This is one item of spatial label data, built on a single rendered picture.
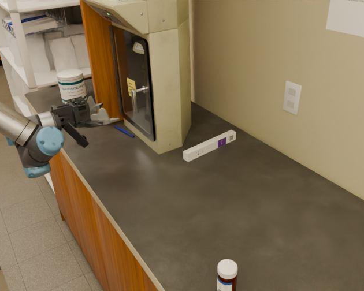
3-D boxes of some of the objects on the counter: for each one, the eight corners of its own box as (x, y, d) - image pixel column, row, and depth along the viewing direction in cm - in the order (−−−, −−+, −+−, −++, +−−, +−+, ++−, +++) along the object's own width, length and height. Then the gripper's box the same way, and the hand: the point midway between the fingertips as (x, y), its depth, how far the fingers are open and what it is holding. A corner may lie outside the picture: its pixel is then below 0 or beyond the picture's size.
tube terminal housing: (170, 111, 180) (161, -72, 141) (210, 137, 156) (211, -75, 117) (123, 124, 169) (99, -70, 130) (159, 155, 145) (141, -72, 106)
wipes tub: (82, 93, 204) (77, 67, 196) (91, 100, 194) (86, 73, 186) (59, 99, 198) (53, 71, 190) (66, 107, 188) (60, 78, 181)
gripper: (59, 119, 111) (120, 103, 120) (43, 97, 126) (98, 85, 135) (65, 144, 116) (122, 126, 125) (48, 120, 130) (101, 106, 139)
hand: (111, 112), depth 131 cm, fingers open, 14 cm apart
